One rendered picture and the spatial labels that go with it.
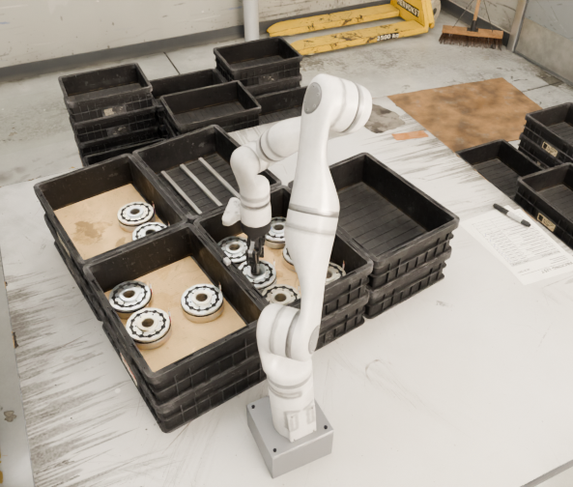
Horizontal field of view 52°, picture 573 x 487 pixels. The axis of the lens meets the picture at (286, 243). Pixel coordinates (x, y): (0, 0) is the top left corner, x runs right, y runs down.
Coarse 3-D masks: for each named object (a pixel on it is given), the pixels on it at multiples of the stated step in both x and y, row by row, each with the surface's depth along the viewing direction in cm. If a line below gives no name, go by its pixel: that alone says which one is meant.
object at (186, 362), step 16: (192, 224) 154; (112, 256) 145; (96, 288) 137; (240, 288) 138; (256, 304) 133; (112, 320) 130; (256, 320) 130; (128, 336) 127; (224, 336) 127; (240, 336) 128; (208, 352) 124; (144, 368) 122; (176, 368) 121
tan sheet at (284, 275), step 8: (280, 216) 172; (264, 248) 162; (272, 248) 162; (264, 256) 160; (272, 256) 160; (280, 256) 160; (272, 264) 158; (280, 264) 158; (280, 272) 155; (288, 272) 155; (296, 272) 155; (280, 280) 153; (288, 280) 153; (296, 280) 153; (296, 288) 151
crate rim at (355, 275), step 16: (272, 192) 165; (288, 192) 165; (224, 208) 159; (208, 240) 150; (224, 256) 145; (240, 272) 141; (352, 272) 141; (368, 272) 144; (256, 288) 137; (336, 288) 139; (288, 304) 133
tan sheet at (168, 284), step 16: (160, 272) 155; (176, 272) 155; (192, 272) 155; (160, 288) 151; (176, 288) 151; (160, 304) 147; (176, 304) 147; (224, 304) 147; (176, 320) 143; (224, 320) 143; (240, 320) 143; (176, 336) 139; (192, 336) 139; (208, 336) 139; (144, 352) 136; (160, 352) 136; (176, 352) 136; (192, 352) 136; (160, 368) 133
